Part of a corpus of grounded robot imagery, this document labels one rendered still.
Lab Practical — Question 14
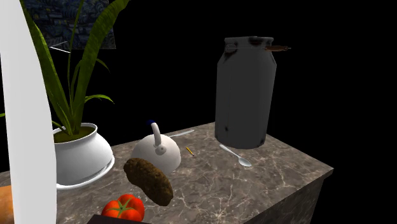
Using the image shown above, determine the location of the silver butter knife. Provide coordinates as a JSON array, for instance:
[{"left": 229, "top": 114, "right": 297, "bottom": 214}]
[{"left": 169, "top": 129, "right": 195, "bottom": 139}]

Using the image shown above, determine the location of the large grey milk can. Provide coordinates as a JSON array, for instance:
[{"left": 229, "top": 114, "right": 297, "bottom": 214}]
[{"left": 214, "top": 36, "right": 292, "bottom": 150}]

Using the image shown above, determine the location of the white kettle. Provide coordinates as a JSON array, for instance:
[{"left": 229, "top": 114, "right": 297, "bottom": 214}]
[{"left": 130, "top": 120, "right": 182, "bottom": 176}]

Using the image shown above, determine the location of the silver spoon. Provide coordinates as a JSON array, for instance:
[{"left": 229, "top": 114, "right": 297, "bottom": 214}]
[{"left": 219, "top": 143, "right": 253, "bottom": 167}]

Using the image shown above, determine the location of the brown potato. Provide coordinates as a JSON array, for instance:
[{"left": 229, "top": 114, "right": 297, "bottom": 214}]
[{"left": 123, "top": 157, "right": 174, "bottom": 207}]

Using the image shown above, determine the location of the red tomato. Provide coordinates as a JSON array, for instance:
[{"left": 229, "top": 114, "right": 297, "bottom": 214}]
[{"left": 101, "top": 193, "right": 146, "bottom": 223}]

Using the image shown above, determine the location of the green plant in white pot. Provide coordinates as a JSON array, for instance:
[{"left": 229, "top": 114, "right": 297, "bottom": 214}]
[{"left": 0, "top": 0, "right": 130, "bottom": 191}]

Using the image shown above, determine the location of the orange bread loaf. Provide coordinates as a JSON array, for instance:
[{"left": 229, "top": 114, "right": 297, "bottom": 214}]
[{"left": 0, "top": 185, "right": 15, "bottom": 224}]

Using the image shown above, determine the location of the blue swirl wall picture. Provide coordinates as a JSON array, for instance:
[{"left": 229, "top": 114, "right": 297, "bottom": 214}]
[{"left": 23, "top": 0, "right": 117, "bottom": 50}]

